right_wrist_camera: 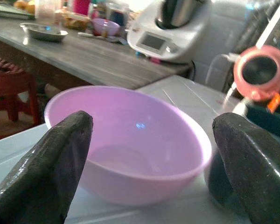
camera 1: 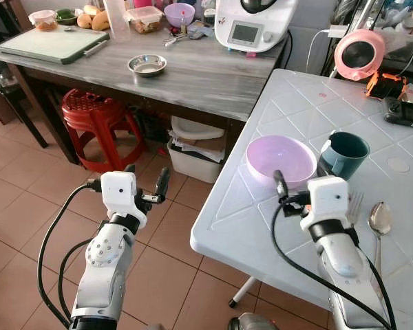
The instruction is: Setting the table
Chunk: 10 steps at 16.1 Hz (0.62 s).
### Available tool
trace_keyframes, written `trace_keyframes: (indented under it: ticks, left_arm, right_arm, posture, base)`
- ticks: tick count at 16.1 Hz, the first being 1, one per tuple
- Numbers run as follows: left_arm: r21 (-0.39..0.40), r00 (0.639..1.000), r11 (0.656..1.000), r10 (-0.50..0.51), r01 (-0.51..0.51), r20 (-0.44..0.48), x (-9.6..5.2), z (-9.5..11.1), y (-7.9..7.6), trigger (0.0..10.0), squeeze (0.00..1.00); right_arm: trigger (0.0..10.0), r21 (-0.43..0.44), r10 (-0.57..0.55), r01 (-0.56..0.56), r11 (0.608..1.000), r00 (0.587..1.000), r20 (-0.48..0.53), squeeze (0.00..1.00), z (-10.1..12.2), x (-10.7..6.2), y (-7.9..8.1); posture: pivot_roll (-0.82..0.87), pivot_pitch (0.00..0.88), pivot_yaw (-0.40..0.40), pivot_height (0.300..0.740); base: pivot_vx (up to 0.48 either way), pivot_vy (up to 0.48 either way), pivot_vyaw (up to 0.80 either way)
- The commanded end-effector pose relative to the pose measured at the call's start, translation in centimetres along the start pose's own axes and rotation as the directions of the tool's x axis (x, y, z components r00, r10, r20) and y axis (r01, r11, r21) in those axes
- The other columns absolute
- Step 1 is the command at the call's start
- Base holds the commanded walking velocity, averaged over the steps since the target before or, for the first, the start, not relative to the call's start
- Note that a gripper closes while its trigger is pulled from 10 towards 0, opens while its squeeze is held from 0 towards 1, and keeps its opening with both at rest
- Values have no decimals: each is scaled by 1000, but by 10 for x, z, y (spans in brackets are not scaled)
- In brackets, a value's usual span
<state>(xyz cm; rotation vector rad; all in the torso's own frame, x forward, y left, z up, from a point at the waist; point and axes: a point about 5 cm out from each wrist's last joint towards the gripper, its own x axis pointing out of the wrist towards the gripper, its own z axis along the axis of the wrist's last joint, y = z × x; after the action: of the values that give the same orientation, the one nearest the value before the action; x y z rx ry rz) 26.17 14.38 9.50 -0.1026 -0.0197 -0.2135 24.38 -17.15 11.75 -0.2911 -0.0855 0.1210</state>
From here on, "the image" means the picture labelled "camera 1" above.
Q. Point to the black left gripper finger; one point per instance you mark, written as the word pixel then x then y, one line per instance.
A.
pixel 129 169
pixel 162 184

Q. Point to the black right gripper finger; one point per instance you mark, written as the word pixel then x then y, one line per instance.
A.
pixel 281 184
pixel 326 173

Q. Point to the large purple plastic bowl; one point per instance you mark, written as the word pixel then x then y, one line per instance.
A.
pixel 281 159

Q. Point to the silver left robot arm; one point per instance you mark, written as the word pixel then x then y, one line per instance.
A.
pixel 103 275

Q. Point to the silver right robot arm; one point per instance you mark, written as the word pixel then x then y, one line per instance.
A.
pixel 344 268

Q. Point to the teal mug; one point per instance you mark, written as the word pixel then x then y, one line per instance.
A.
pixel 347 158

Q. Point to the white storage bin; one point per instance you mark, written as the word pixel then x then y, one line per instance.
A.
pixel 193 155

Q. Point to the steel fork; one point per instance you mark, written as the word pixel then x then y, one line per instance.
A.
pixel 356 206

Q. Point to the red plastic stool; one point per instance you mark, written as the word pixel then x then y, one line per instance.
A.
pixel 100 127

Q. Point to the steel spoon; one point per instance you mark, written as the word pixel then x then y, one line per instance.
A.
pixel 380 218

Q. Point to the black handheld controller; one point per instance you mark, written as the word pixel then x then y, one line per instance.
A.
pixel 405 112

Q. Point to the small steel bowl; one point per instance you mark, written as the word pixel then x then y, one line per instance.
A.
pixel 147 65

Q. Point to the orange and black device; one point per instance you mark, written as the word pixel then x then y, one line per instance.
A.
pixel 385 86

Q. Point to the white metal table leg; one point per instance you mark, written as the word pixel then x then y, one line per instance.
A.
pixel 242 292

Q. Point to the pink round appliance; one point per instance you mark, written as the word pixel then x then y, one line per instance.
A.
pixel 359 56

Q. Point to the grey robot foot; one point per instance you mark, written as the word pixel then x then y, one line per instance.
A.
pixel 253 323

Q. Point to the white charger plug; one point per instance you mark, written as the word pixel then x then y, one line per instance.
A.
pixel 337 31

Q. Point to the green rimmed cutting board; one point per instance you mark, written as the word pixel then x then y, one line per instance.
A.
pixel 51 45

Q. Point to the clear food container with lid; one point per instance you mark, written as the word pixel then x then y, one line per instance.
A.
pixel 145 20

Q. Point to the tall clear plastic jar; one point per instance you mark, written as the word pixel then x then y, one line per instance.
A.
pixel 115 17

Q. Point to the brown bread buns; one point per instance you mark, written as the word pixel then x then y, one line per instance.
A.
pixel 94 19

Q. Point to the white kitchen machine with screen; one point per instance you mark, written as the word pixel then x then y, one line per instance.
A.
pixel 251 31

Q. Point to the small purple bowl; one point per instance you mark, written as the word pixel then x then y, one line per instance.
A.
pixel 179 14

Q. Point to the dish rack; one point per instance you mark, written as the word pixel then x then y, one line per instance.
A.
pixel 406 31

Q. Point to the green bowl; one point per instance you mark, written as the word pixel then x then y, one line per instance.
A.
pixel 66 16

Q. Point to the small clear food tub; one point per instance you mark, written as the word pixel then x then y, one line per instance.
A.
pixel 44 20

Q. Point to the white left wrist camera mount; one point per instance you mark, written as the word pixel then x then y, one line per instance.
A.
pixel 118 192

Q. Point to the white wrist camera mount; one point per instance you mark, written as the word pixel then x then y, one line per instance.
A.
pixel 327 199
pixel 118 192

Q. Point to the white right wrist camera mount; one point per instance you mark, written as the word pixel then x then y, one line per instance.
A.
pixel 327 199

